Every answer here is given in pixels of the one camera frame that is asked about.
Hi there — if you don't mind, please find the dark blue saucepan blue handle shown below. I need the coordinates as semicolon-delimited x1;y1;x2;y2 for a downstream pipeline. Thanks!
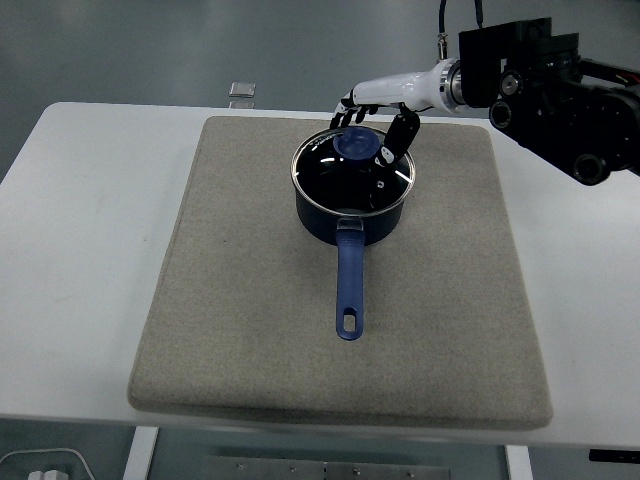
291;149;417;342

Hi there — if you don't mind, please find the white rounded tray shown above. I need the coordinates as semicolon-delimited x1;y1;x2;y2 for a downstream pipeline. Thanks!
0;448;95;480

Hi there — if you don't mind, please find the glass pot lid blue knob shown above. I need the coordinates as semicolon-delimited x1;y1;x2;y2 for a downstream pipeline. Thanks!
290;124;417;217

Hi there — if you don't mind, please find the grey metal plate with screws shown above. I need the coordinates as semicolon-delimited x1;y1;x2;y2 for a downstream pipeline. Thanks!
202;454;454;480

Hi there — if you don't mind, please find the white table leg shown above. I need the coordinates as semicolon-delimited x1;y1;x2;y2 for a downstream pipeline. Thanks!
504;444;534;480
122;427;160;480

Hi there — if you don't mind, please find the black flat bracket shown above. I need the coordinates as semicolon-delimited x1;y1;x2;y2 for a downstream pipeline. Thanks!
588;448;640;463

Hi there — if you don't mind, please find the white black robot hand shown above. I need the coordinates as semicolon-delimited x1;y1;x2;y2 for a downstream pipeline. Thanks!
329;57;448;170

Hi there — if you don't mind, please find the beige fabric mat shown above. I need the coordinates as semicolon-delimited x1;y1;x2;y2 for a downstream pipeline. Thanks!
127;115;554;432

